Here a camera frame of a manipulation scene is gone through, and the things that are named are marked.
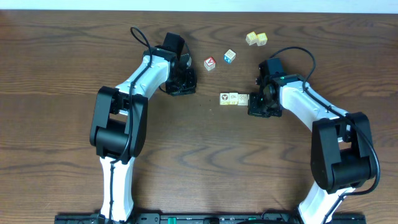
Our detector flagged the yellow-edged wooden block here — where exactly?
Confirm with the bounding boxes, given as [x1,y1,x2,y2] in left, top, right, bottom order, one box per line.
[229,93,239,105]

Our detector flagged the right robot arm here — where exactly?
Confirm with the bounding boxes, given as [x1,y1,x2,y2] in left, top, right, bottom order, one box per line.
[248,58,381,223]

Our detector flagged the blue X block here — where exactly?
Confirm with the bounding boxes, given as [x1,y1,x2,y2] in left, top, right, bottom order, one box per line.
[224,49,236,63]

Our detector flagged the yellow block left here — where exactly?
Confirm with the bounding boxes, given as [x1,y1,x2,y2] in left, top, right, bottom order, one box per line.
[246,32,257,45]

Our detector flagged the yellow block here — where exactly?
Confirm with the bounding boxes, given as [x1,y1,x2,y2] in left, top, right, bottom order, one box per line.
[257,32,268,46]
[246,32,257,45]

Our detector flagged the yellow block right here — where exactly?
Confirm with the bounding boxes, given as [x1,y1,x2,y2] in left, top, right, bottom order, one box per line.
[257,32,268,46]

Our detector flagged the red A block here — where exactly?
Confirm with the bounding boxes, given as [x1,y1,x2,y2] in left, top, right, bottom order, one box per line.
[203,57,216,71]

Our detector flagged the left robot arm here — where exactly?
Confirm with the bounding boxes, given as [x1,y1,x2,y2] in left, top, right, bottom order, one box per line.
[90,32,197,223]

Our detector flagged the soccer ball block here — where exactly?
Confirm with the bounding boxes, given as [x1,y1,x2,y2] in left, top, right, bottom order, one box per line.
[220,93,230,105]

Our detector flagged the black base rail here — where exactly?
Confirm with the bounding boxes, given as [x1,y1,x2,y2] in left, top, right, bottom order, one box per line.
[54,212,368,224]

